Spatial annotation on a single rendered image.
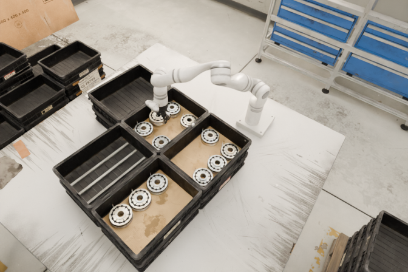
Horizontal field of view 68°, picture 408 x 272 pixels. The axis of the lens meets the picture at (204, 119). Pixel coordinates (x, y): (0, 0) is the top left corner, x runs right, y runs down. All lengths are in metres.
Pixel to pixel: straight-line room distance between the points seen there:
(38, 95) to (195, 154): 1.57
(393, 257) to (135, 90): 1.79
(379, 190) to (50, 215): 2.46
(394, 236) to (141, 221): 1.46
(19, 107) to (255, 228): 1.99
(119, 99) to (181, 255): 0.97
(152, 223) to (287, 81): 2.45
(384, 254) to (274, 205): 0.71
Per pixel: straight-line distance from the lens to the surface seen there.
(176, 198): 1.50
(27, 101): 2.76
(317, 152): 1.99
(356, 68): 3.30
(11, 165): 1.96
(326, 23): 3.16
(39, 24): 4.08
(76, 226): 1.67
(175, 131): 1.72
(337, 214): 2.67
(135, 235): 1.45
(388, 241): 2.15
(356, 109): 3.50
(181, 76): 1.41
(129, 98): 1.92
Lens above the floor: 2.18
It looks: 49 degrees down
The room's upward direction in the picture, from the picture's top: 6 degrees clockwise
